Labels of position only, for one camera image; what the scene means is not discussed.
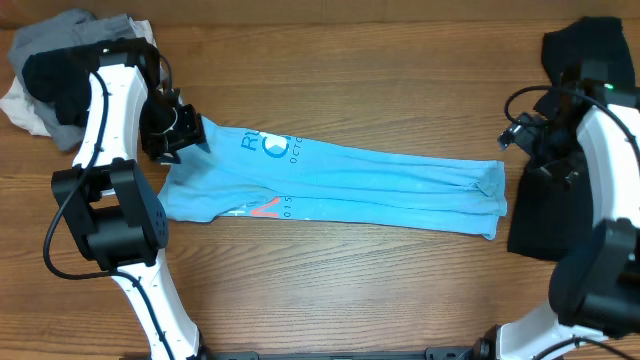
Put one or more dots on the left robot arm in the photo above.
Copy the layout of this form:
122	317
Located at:
110	208

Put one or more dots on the black garment at right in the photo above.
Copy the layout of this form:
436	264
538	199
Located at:
587	61

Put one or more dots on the white folded garment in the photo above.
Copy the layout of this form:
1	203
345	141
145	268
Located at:
20	107

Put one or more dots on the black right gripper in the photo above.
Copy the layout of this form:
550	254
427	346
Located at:
548	163

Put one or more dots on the light blue t-shirt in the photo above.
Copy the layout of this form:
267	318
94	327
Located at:
251	173

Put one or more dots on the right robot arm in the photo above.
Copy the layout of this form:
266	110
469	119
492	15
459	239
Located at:
593	295

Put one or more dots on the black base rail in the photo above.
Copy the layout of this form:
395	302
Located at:
340	355

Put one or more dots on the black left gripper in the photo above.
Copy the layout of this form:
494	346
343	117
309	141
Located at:
192	132

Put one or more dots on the grey folded garment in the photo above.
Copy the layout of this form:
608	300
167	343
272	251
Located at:
70	28

